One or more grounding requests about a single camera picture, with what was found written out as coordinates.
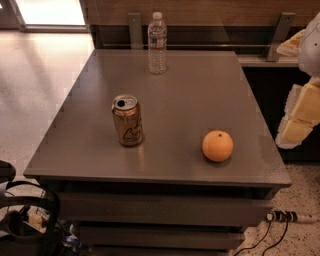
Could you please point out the left metal bracket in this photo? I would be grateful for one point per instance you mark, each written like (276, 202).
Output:
(135, 31)

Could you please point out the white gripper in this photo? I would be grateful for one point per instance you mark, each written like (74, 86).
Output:
(310, 50)

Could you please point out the metal bracket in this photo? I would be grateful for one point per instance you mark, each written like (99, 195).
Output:
(135, 31)
(279, 34)

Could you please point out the white power strip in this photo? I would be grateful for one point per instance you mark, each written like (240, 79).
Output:
(291, 217)

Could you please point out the black bag with straps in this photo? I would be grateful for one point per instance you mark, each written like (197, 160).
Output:
(17, 236)

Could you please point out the orange soda can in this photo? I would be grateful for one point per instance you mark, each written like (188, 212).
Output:
(127, 120)

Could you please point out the orange fruit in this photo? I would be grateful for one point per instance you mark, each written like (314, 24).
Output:
(217, 146)

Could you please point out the clear plastic water bottle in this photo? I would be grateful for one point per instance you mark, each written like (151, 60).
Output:
(157, 44)

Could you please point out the right metal bracket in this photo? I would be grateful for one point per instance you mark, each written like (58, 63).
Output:
(279, 34)

